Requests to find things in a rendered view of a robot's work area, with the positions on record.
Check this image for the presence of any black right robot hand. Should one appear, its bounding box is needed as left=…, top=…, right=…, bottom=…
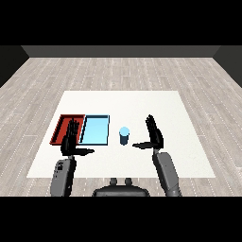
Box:
left=131, top=114, right=164, bottom=151

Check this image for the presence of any dark grey robot body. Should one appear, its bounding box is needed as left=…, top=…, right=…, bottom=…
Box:
left=92, top=178, right=151, bottom=198

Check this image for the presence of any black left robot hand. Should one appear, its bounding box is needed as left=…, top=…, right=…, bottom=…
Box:
left=60, top=118, right=95, bottom=158

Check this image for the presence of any red shallow open box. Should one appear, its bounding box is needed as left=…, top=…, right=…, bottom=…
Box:
left=49, top=113, right=86, bottom=147

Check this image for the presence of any light blue shallow open box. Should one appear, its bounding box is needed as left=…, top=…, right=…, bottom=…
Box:
left=78, top=114, right=111, bottom=147

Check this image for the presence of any small blue can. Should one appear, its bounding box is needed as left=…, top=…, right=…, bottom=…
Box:
left=118, top=126, right=130, bottom=147

